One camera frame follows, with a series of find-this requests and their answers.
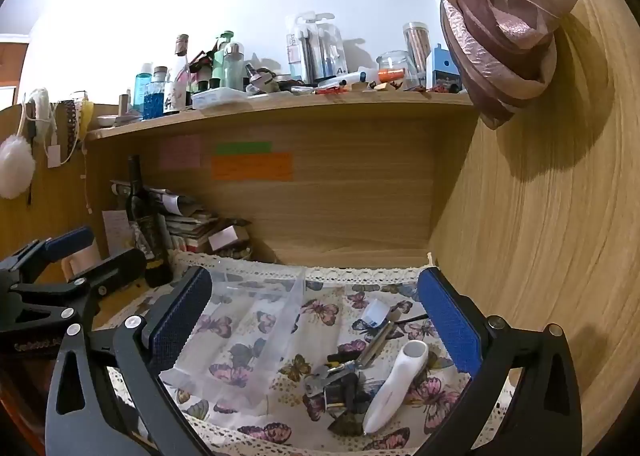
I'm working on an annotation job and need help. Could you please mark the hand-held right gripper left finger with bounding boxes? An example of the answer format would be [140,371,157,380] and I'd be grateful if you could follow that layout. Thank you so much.
[44,266,216,456]

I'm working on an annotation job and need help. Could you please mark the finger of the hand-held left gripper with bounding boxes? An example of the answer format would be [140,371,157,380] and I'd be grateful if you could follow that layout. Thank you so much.
[10,247,148,332]
[0,226,96,287]

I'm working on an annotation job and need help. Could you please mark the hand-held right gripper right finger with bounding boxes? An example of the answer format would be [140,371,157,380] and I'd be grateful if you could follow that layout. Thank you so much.
[416,266,584,456]

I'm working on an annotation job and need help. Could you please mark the clear plastic container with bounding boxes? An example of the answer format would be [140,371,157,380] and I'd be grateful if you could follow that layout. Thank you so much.
[159,266,307,409]

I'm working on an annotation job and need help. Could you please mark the white handheld device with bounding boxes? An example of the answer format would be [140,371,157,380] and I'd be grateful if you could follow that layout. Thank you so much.
[362,340,431,435]

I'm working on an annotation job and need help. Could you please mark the white card box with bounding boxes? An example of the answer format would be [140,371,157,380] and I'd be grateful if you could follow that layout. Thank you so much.
[102,209,132,259]

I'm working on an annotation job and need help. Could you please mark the dark wine bottle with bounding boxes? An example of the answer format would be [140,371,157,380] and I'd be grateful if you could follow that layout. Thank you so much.
[124,155,174,288]

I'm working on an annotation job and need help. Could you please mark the stack of books and magazines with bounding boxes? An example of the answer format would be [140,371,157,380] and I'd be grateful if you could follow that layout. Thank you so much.
[142,186,253,262]

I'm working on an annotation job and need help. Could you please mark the white fluffy pompom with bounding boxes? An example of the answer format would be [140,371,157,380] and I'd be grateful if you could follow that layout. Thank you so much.
[0,135,36,200]

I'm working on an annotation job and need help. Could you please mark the yellow hanging item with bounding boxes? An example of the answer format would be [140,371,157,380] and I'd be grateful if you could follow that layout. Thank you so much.
[79,100,96,139]

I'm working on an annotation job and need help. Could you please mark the butterfly print tablecloth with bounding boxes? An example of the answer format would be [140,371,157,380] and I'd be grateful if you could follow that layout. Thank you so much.
[107,251,516,456]

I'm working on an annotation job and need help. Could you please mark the pink sticky note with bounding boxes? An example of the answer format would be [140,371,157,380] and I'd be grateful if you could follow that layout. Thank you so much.
[160,135,202,170]

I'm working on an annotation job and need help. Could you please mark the small black device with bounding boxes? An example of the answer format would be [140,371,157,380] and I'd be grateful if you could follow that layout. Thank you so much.
[320,371,368,437]

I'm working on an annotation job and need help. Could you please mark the wooden desk shelf unit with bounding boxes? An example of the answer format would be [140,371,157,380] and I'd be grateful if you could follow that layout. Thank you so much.
[0,0,640,456]

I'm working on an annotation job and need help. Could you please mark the blue liquid bottle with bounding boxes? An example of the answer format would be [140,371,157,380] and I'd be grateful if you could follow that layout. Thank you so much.
[142,81,166,120]

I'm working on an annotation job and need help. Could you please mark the orange sticky note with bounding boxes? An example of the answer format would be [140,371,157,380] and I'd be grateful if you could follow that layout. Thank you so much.
[211,152,294,182]

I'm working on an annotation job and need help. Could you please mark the green sticky note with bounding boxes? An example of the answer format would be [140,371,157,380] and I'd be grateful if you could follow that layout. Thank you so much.
[216,141,273,155]

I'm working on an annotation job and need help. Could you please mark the tall floral corked bottle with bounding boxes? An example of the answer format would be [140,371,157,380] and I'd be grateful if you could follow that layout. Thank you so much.
[166,34,194,115]

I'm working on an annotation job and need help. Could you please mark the white flat box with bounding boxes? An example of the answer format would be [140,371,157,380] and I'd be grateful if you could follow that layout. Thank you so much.
[192,88,247,110]

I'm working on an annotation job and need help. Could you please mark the green pump bottle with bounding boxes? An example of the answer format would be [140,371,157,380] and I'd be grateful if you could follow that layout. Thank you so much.
[212,30,236,90]

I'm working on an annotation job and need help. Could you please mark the pale green bottle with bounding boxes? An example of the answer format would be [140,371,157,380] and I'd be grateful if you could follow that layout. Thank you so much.
[222,42,246,90]

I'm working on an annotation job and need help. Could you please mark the blue box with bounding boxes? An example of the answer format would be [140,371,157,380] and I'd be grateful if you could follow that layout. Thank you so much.
[431,43,463,88]

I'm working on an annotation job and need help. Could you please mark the glass jar with orange band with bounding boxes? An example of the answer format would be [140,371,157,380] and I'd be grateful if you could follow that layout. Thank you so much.
[377,50,418,87]

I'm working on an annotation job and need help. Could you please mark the clear tube of pencils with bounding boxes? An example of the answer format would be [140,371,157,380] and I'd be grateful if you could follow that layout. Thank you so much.
[402,22,432,87]

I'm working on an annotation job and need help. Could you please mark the pink scarf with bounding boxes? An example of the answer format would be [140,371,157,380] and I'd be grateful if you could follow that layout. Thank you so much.
[440,0,585,129]

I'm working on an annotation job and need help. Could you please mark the clear blister pack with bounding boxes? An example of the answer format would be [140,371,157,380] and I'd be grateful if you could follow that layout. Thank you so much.
[285,11,347,86]

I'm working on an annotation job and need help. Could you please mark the patterned lace strap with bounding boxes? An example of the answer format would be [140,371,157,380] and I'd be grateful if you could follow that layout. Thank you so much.
[61,99,82,143]

